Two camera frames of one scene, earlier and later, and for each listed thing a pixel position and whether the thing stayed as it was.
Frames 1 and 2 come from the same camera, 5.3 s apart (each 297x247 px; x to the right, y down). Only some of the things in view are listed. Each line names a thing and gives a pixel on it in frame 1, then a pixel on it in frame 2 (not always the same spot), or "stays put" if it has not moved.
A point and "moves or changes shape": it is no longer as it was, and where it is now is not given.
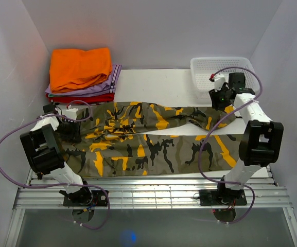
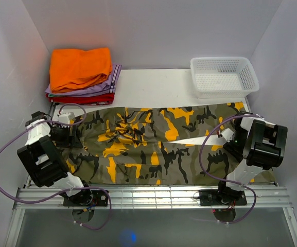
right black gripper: (214, 97) → (230, 147)
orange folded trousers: (72, 69) stays put
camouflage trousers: (126, 139) moves or changes shape
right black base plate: (222, 197) stays put
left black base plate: (99, 198) stays put
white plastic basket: (202, 68) stays put
